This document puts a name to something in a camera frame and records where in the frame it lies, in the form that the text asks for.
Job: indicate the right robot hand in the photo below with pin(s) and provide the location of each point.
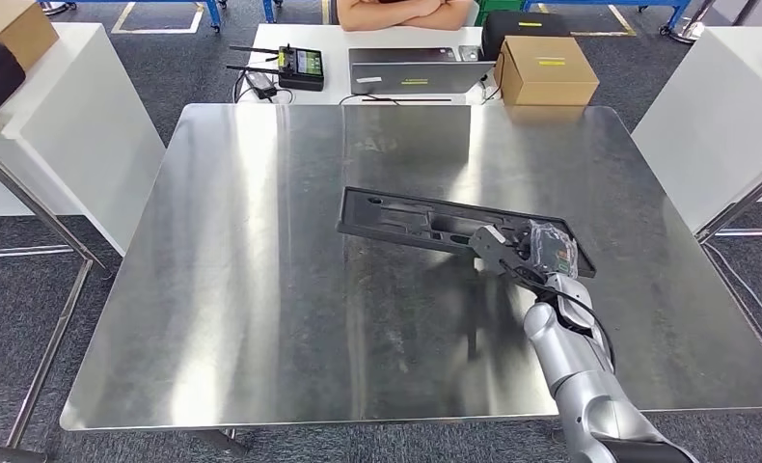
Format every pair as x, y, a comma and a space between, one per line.
550, 249

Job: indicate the black plastic panel part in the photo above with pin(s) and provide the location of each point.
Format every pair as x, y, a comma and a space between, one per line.
362, 220

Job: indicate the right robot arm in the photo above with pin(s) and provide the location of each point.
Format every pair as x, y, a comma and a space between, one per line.
573, 370

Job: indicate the stainless steel workbench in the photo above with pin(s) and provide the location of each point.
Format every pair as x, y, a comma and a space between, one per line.
227, 287

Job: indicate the cardboard box with yellow label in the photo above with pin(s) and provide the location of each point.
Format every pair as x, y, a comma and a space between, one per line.
547, 76

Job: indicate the small silver device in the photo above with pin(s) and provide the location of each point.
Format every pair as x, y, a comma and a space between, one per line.
470, 53

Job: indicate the grey laptop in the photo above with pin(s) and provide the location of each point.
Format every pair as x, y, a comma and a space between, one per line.
419, 76

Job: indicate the green crate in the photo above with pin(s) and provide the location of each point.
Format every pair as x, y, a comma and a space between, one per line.
499, 6

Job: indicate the person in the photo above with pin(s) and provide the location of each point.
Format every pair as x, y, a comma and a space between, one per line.
406, 16

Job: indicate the black controller with antennas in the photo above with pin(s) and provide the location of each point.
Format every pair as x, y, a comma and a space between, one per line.
301, 73

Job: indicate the white desk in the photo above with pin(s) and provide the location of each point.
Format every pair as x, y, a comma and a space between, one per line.
330, 38

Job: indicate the black power adapter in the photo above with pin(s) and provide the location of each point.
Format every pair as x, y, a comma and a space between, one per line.
261, 83

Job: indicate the plain cardboard box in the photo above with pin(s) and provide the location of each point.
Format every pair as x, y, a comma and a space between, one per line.
10, 25

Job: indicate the silver stanchion post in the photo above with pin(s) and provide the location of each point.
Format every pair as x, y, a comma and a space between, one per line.
688, 32

